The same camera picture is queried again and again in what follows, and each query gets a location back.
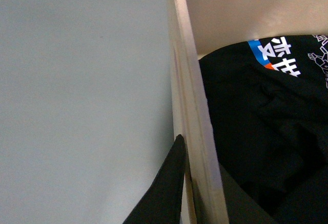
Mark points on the black printed t-shirt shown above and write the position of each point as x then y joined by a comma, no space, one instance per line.
267,101

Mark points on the beige plastic laundry hamper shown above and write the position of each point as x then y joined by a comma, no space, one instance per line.
200,27

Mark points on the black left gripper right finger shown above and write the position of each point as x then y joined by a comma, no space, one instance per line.
226,204

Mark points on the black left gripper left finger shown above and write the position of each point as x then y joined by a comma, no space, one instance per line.
162,201

